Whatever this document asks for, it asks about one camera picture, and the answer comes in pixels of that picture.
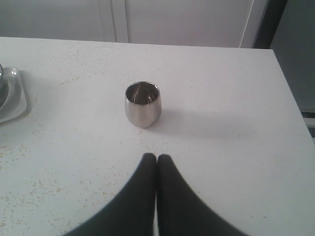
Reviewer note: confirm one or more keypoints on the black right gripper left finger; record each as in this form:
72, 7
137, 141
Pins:
131, 212

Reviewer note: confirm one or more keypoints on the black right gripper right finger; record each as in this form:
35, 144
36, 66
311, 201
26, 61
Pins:
180, 212

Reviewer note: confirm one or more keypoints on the small stainless steel cup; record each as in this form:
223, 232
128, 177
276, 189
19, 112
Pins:
143, 104

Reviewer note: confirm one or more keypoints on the round steel mesh sieve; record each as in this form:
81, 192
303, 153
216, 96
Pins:
4, 89

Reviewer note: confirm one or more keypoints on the white rectangular plastic tray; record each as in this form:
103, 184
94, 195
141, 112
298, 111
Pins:
16, 102

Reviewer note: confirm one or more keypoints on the white cabinet doors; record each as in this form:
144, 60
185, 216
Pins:
213, 23

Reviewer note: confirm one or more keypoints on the dark door frame post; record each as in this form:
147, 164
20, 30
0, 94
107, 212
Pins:
269, 23

